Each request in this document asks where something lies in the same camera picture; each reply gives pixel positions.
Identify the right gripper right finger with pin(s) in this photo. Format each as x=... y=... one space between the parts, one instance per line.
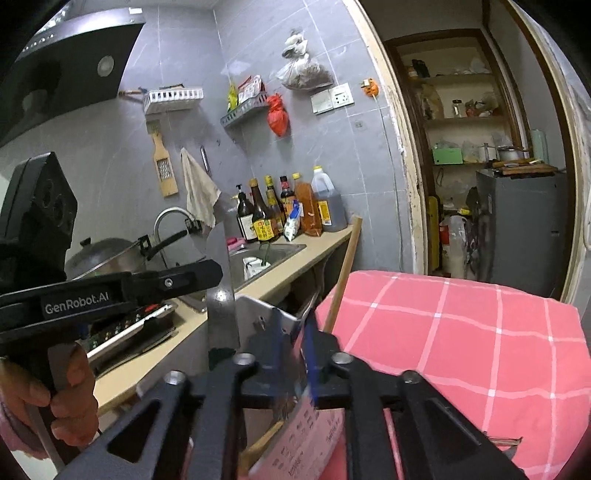
x=397 y=426

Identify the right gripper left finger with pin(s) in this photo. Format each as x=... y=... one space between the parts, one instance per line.
x=183 y=428

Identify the white perforated utensil holder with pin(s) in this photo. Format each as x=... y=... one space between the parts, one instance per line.
x=292 y=440

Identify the black-handled kitchen knife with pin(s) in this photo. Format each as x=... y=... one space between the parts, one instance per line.
x=222 y=328

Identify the person's left hand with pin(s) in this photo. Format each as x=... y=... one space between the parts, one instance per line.
x=75 y=408

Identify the steel pot with lid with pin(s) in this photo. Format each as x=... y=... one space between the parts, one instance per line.
x=114 y=255

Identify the gas stove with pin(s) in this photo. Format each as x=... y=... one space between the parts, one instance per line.
x=110 y=346

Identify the chrome faucet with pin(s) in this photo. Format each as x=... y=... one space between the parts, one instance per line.
x=173 y=221

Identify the pink checked tablecloth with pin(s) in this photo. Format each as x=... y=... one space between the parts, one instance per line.
x=515 y=366

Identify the wooden rolling pin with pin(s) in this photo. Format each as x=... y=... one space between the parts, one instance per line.
x=346 y=269

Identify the steel sink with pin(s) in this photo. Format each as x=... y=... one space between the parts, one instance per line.
x=250 y=262

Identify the wooden grater board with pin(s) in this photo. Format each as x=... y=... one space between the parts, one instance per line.
x=161 y=159

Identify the beige hanging towel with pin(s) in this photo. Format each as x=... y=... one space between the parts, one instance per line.
x=201 y=192

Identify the yellow container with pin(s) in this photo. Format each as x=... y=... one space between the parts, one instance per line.
x=433 y=233

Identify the dark soy sauce bottle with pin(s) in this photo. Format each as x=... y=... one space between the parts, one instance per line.
x=262 y=220

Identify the black pump bottle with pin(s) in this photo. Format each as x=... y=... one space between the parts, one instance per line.
x=245 y=213

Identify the large oil jug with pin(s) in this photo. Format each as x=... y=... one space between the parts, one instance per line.
x=330 y=206

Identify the dark yellow-cap bottle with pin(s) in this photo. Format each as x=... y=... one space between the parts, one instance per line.
x=274 y=203

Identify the grey cabinet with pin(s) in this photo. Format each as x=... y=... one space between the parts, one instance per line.
x=521 y=230

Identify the black range hood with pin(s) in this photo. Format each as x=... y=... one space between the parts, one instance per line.
x=72 y=65

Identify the orange sauce bottle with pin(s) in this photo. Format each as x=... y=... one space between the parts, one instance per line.
x=310 y=217

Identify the dark red-cap bottle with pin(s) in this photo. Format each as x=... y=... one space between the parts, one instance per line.
x=286 y=196

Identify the green box on shelf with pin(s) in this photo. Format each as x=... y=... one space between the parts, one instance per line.
x=448 y=156

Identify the red plastic bag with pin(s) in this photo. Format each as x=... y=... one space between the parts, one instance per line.
x=277 y=116

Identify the wooden pantry shelf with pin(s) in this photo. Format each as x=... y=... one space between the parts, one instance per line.
x=459 y=93

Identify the clear bag of dried goods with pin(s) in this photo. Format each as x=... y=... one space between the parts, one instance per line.
x=301 y=72

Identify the white wall rack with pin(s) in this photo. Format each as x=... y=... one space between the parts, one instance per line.
x=171 y=99

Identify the grey wall shelf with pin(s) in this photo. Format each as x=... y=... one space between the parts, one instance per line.
x=245 y=109

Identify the white wall socket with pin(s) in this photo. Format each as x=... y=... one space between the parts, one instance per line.
x=331 y=99

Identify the orange wall hook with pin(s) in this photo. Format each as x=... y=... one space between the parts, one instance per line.
x=370 y=88

